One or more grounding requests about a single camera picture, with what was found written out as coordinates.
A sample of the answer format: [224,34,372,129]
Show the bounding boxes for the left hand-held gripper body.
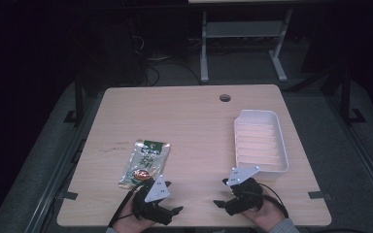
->
[132,174,174,226]

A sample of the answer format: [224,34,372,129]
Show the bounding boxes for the black floor cables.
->
[140,35,203,87]

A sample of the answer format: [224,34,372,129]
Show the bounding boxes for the white metal table frame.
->
[199,8,293,83]

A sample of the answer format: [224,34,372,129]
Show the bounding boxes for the person's left hand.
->
[112,196,158,233]

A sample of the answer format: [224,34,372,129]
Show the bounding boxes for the white plastic tray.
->
[233,109,289,182]

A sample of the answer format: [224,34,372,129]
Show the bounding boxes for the green and clear snack packet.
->
[118,139,172,190]

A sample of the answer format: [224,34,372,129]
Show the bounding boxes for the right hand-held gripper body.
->
[224,165,264,217]

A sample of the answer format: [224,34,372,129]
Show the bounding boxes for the person's right grey sleeve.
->
[267,217,301,233]

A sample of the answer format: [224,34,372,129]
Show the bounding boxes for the black tape strip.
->
[62,190,79,201]
[307,190,325,200]

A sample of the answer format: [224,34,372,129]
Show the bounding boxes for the person's right hand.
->
[240,193,288,233]

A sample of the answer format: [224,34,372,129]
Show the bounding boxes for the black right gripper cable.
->
[257,183,289,219]

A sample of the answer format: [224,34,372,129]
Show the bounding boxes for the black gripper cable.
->
[257,183,289,219]
[107,180,151,228]

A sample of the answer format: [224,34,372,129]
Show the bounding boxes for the black metal stand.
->
[320,66,367,126]
[63,79,86,128]

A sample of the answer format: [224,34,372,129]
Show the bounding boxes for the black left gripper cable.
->
[107,180,151,228]

